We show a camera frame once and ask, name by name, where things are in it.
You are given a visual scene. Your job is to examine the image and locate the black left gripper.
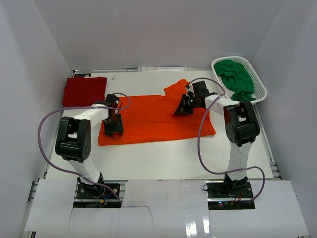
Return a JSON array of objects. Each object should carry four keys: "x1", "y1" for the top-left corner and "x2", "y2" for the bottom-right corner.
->
[{"x1": 102, "y1": 113, "x2": 123, "y2": 137}]

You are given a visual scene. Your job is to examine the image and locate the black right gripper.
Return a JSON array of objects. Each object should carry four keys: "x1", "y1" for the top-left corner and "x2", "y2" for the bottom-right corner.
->
[{"x1": 174, "y1": 94, "x2": 199, "y2": 117}]

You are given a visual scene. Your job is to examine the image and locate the orange t shirt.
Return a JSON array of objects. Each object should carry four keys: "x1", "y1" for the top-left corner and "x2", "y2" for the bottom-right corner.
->
[{"x1": 98, "y1": 79, "x2": 216, "y2": 146}]

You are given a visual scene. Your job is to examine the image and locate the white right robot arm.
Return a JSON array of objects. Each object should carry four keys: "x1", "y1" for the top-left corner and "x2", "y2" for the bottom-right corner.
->
[{"x1": 173, "y1": 78, "x2": 260, "y2": 198}]

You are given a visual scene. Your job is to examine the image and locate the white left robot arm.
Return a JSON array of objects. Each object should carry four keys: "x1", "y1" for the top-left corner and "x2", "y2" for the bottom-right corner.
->
[{"x1": 55, "y1": 94, "x2": 124, "y2": 198}]

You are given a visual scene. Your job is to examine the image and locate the folded dark red t shirt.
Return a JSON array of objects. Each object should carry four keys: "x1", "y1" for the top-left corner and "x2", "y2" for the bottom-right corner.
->
[{"x1": 61, "y1": 77, "x2": 107, "y2": 107}]

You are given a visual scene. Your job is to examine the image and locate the green t shirt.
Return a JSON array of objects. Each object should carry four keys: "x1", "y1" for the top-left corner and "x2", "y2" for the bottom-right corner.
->
[{"x1": 214, "y1": 59, "x2": 255, "y2": 102}]

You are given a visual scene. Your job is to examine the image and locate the blue label sticker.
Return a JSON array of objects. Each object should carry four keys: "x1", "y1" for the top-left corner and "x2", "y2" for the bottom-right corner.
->
[{"x1": 73, "y1": 72, "x2": 91, "y2": 78}]

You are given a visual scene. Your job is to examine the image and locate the white plastic laundry basket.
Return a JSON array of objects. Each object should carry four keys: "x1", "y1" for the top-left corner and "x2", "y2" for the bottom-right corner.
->
[{"x1": 211, "y1": 56, "x2": 267, "y2": 105}]

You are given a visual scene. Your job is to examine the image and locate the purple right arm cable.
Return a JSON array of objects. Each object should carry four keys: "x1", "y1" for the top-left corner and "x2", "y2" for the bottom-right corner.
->
[{"x1": 185, "y1": 77, "x2": 266, "y2": 204}]

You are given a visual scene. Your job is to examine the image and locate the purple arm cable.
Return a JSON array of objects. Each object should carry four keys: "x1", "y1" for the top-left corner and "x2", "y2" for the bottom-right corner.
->
[
  {"x1": 37, "y1": 92, "x2": 132, "y2": 204},
  {"x1": 185, "y1": 77, "x2": 266, "y2": 204}
]

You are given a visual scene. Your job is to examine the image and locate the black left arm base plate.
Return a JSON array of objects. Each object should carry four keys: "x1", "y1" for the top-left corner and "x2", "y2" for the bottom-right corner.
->
[{"x1": 73, "y1": 182, "x2": 121, "y2": 209}]

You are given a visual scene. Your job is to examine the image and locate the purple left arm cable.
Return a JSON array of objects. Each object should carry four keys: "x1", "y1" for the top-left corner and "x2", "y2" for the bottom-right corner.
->
[{"x1": 37, "y1": 92, "x2": 132, "y2": 204}]

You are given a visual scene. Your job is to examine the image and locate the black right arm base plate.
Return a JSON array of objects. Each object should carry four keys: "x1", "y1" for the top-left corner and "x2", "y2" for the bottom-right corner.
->
[{"x1": 202, "y1": 182, "x2": 256, "y2": 211}]

